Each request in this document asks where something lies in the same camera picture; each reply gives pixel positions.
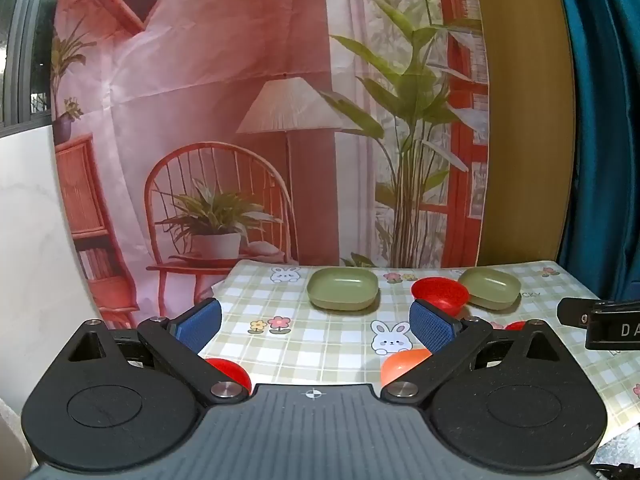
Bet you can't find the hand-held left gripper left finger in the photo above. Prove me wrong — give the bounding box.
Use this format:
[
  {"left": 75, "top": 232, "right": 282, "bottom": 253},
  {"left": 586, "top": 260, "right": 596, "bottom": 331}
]
[{"left": 65, "top": 297, "right": 251, "bottom": 405}]

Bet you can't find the printed room scene backdrop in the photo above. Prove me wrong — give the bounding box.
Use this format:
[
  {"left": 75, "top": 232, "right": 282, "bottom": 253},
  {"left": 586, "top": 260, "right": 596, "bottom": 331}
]
[{"left": 50, "top": 0, "right": 489, "bottom": 332}]

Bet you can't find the dark window frame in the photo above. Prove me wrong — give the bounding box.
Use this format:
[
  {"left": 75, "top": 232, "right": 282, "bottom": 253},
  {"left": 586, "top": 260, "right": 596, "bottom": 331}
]
[{"left": 0, "top": 0, "right": 67, "bottom": 137}]

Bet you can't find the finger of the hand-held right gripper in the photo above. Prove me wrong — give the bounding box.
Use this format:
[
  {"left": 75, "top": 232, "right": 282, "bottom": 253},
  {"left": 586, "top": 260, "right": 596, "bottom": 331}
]
[{"left": 556, "top": 297, "right": 596, "bottom": 332}]

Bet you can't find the teal curtain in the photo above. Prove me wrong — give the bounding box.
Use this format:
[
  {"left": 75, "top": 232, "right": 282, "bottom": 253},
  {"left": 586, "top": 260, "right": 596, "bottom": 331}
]
[{"left": 550, "top": 0, "right": 640, "bottom": 302}]

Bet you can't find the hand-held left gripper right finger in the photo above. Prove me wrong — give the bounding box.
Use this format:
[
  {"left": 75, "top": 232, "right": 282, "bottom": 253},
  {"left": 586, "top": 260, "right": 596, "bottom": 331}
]
[{"left": 381, "top": 299, "right": 566, "bottom": 405}]

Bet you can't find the green checked bunny tablecloth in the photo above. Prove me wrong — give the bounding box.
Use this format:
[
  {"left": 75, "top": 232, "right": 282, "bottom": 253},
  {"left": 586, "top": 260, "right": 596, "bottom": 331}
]
[{"left": 197, "top": 259, "right": 640, "bottom": 441}]

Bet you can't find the green square plate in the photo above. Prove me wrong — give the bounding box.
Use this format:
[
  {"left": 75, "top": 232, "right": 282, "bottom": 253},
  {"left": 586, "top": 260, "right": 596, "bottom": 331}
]
[
  {"left": 457, "top": 267, "right": 523, "bottom": 311},
  {"left": 306, "top": 267, "right": 380, "bottom": 314}
]

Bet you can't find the orange bowl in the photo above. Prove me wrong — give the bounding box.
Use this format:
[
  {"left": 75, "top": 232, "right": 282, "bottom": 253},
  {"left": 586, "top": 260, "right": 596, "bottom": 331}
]
[{"left": 380, "top": 348, "right": 434, "bottom": 387}]

